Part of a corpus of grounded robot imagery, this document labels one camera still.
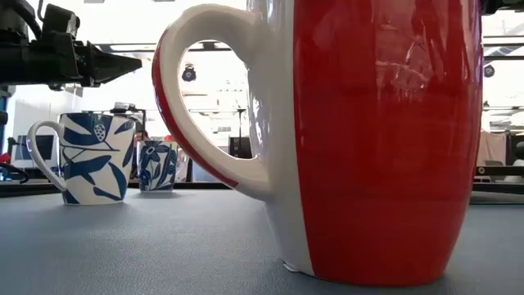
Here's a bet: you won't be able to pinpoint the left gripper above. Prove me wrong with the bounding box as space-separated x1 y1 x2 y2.
0 32 143 88

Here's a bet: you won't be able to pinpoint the white mug blue leaves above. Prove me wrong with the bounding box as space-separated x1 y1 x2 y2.
26 112 136 206

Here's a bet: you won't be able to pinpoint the white mug blue flowers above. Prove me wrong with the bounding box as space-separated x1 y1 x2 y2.
137 140 188 193

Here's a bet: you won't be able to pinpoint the background computer monitor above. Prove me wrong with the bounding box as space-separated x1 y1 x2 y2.
11 134 59 170

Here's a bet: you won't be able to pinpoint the black box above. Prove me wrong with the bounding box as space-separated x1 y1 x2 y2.
228 136 254 160

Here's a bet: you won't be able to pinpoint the blue-grey table mat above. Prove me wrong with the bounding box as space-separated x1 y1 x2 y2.
0 188 524 295

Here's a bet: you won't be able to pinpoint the red and white mug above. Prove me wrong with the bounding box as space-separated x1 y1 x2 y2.
151 0 485 288

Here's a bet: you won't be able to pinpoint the beige cloth cover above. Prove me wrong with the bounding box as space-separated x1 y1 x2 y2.
476 129 509 167

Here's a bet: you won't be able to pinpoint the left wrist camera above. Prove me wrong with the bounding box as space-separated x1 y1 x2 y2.
40 2 82 40

